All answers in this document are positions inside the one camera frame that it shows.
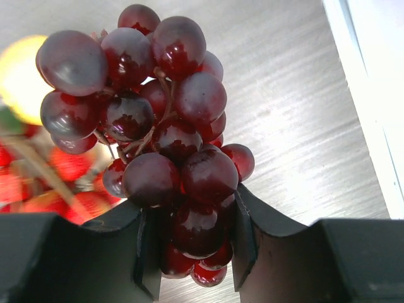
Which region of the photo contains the dark red grape bunch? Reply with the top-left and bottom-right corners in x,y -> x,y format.
35,4 -> 255,287

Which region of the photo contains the yellow lemon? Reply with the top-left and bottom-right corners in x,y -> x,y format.
1,35 -> 54,126

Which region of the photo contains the aluminium corner post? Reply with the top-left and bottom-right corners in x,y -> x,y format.
323,1 -> 403,219

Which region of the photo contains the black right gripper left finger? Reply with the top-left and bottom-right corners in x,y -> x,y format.
1,201 -> 161,302

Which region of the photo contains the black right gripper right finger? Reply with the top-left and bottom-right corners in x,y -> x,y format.
232,185 -> 403,302

